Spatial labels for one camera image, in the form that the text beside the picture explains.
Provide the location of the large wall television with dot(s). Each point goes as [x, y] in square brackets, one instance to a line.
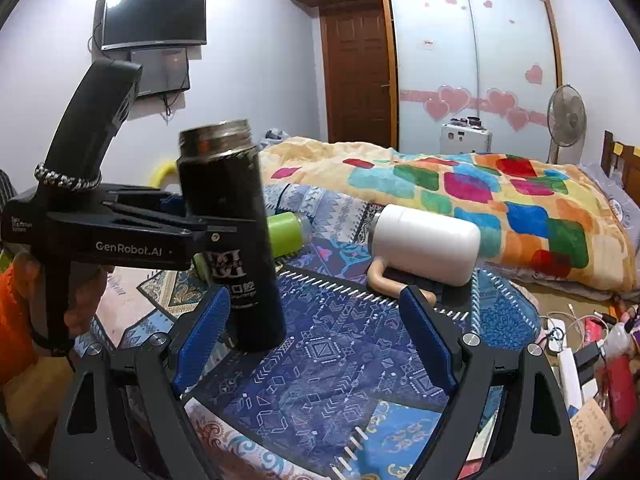
[152, 15]

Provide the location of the colourful patchwork blanket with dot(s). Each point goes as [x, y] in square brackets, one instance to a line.
[450, 185]

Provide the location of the brown wooden door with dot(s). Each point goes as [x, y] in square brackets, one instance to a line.
[357, 75]

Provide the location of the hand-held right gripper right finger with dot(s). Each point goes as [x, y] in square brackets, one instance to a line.
[430, 337]

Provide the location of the green lid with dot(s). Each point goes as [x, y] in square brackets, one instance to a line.
[201, 263]

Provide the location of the green cup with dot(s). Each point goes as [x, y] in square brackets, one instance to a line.
[286, 232]

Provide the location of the black power adapter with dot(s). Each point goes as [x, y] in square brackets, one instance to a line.
[590, 354]

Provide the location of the small wall television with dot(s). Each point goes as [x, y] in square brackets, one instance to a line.
[162, 70]

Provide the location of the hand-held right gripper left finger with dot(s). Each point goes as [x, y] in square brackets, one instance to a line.
[202, 337]

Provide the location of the wardrobe with heart stickers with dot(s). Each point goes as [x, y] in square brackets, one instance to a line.
[435, 50]

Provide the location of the beige patterned card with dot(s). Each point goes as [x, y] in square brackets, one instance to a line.
[592, 430]

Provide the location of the person's left hand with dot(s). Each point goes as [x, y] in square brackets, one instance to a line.
[85, 300]

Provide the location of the wooden headboard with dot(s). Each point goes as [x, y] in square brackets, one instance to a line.
[612, 152]

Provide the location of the black cup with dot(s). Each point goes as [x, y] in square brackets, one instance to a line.
[220, 180]

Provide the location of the white power strip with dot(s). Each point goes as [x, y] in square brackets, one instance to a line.
[569, 375]

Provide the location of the standing fan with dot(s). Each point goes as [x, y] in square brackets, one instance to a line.
[567, 117]

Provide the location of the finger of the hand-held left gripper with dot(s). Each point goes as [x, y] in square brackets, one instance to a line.
[150, 194]
[165, 222]

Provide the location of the grey-blue pillow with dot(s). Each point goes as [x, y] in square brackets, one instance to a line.
[617, 205]

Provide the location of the small white cabinet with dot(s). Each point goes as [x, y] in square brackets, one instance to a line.
[465, 139]

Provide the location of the person's left forearm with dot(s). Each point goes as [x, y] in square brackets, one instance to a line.
[12, 320]

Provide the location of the blue patterned blanket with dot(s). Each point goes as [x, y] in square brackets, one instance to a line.
[320, 350]

